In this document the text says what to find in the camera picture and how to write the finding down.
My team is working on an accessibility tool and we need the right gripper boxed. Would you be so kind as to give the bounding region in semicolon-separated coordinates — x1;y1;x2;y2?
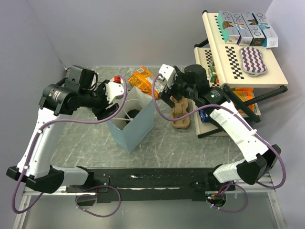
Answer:
158;70;197;108

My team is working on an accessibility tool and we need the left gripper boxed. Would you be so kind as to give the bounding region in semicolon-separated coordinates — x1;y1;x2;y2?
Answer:
80;79;120;120

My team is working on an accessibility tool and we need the black cup lid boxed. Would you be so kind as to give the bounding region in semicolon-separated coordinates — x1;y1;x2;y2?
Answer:
125;109;140;124

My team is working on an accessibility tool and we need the blue white paper bag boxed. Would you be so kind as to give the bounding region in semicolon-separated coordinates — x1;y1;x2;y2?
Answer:
107;87;155;153

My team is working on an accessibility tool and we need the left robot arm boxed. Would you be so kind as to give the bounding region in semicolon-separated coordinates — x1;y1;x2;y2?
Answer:
7;65;128;194

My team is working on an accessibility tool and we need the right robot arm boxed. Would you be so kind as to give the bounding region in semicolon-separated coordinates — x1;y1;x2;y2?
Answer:
153;64;284;190

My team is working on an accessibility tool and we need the brown cardboard cup carrier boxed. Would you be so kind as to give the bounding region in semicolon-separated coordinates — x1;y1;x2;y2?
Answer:
170;96;190;129

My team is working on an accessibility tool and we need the orange snack bag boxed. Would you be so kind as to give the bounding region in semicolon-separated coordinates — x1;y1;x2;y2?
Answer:
128;65;155;96

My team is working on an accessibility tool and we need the green small box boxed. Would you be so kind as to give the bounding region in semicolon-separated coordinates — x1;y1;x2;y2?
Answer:
208;65;217;83

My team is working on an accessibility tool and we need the blue Doritos chip bag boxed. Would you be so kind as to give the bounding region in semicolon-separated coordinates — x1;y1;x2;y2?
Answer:
198;110;210;123

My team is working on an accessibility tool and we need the beige black shelf rack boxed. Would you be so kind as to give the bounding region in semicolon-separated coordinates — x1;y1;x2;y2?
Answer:
192;10;289;139

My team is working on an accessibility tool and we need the orange chip bag on shelf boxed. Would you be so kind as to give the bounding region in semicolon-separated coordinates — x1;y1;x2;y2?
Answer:
233;87;254;102

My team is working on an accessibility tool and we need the teal silver box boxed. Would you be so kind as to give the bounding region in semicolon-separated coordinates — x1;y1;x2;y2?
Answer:
217;11;240;44

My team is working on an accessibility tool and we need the pink black striped sponge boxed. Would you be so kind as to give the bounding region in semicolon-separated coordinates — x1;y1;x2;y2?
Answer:
239;46;268;77

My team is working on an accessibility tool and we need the silver blue box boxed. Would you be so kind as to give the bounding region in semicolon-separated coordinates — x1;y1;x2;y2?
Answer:
231;13;253;46

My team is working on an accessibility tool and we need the black silver box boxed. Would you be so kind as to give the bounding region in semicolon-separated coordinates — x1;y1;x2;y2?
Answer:
242;12;265;46

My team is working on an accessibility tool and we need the white blue box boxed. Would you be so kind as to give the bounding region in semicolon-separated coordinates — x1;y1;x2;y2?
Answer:
252;12;278;49

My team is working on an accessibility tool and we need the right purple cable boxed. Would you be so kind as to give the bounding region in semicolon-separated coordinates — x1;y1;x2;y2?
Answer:
152;73;286;213

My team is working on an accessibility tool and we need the purple cable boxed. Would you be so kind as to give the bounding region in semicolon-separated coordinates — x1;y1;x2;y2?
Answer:
152;73;286;213
11;75;128;217

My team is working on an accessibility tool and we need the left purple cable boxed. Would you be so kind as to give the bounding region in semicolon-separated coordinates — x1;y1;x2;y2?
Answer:
11;75;128;217

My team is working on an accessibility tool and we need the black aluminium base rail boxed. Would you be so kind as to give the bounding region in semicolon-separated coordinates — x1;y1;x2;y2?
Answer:
22;168;276;204

